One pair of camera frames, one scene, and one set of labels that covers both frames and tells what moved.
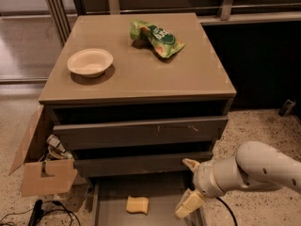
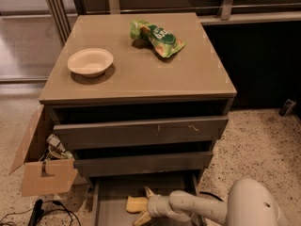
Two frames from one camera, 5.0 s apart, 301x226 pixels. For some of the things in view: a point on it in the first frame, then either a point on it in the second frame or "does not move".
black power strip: [37, 213] does not move
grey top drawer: [202, 129] does not move
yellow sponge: [137, 204] does not move
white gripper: [203, 177] → [155, 204]
